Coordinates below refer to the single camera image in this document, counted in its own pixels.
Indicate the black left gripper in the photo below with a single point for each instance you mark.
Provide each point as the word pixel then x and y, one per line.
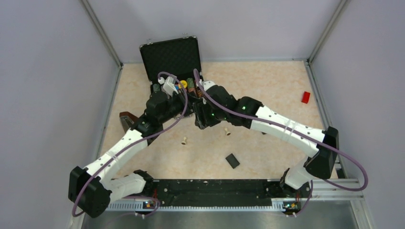
pixel 189 109

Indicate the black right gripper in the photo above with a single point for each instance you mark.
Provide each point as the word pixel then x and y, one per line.
pixel 203 120

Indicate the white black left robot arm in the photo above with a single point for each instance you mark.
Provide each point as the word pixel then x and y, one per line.
pixel 93 187

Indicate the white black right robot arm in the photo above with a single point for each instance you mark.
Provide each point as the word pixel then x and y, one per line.
pixel 318 145

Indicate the cream chess pawn right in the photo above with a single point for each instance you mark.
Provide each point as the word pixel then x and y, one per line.
pixel 227 132

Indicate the cream chess pawn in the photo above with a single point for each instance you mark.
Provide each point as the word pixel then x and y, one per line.
pixel 227 132
pixel 184 141

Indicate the yellow poker chip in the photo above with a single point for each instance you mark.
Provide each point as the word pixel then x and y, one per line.
pixel 182 84

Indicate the cream chess pawn left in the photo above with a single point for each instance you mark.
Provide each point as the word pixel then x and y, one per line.
pixel 184 141

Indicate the black poker chip case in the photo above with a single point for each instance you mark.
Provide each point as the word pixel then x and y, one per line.
pixel 177 56

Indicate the brown wooden card holder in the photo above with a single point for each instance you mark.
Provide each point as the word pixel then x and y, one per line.
pixel 127 120

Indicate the red toy brick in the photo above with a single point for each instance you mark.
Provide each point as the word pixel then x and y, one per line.
pixel 306 97

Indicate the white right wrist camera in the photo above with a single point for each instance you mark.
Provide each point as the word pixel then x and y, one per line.
pixel 207 85

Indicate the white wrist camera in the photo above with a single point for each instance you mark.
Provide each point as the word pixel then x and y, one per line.
pixel 168 85
pixel 207 85

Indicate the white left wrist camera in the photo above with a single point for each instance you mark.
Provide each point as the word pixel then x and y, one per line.
pixel 168 85

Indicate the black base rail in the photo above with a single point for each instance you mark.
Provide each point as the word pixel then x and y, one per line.
pixel 225 195

